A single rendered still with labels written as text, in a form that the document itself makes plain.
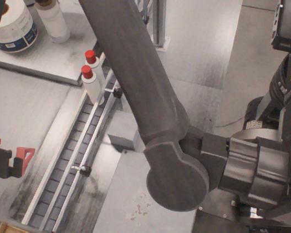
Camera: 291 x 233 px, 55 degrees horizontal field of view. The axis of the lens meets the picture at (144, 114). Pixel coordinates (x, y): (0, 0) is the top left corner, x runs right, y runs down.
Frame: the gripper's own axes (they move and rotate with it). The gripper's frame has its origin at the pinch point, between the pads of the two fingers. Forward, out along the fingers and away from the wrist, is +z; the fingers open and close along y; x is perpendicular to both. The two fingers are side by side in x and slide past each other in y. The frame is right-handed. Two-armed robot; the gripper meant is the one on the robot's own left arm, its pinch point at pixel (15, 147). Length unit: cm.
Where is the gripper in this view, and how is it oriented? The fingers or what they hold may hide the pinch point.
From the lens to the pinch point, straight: 75.9
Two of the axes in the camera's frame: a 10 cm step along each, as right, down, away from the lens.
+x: -1.9, 9.6, 2.3
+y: -9.6, -2.3, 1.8
